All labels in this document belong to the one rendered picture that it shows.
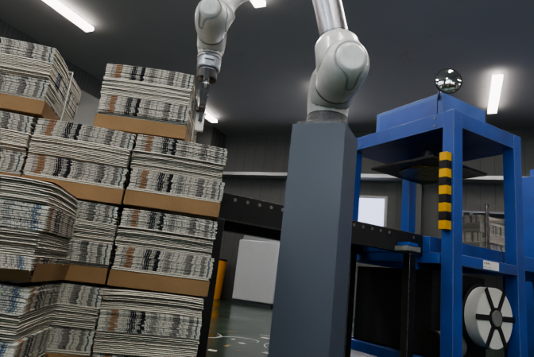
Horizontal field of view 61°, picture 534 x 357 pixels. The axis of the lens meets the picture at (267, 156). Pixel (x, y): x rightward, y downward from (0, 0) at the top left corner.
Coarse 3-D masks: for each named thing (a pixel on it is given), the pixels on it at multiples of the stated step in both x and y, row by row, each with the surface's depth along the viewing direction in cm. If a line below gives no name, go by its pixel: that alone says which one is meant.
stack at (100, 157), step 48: (0, 144) 130; (48, 144) 132; (96, 144) 135; (144, 144) 138; (192, 144) 141; (192, 192) 138; (96, 240) 130; (144, 240) 132; (192, 240) 134; (96, 288) 126; (48, 336) 121; (96, 336) 123; (144, 336) 125; (192, 336) 128
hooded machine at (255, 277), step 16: (240, 240) 788; (256, 240) 781; (272, 240) 770; (240, 256) 779; (256, 256) 768; (272, 256) 757; (240, 272) 771; (256, 272) 760; (272, 272) 749; (240, 288) 762; (256, 288) 752; (272, 288) 741; (256, 304) 748; (272, 304) 735
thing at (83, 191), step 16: (16, 176) 129; (32, 176) 129; (80, 192) 131; (96, 192) 132; (112, 192) 132; (128, 192) 133; (144, 192) 134; (160, 208) 134; (176, 208) 135; (192, 208) 136; (208, 208) 137; (80, 272) 126; (96, 272) 127; (112, 272) 127; (128, 272) 128; (144, 288) 128; (160, 288) 129; (176, 288) 130; (192, 288) 131; (208, 288) 132
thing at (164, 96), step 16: (112, 64) 146; (112, 80) 144; (128, 80) 145; (144, 80) 146; (160, 80) 146; (176, 80) 147; (192, 80) 147; (112, 96) 143; (128, 96) 143; (144, 96) 144; (160, 96) 144; (176, 96) 145; (192, 96) 151; (112, 112) 142; (128, 112) 142; (144, 112) 143; (160, 112) 143; (176, 112) 143; (192, 112) 158
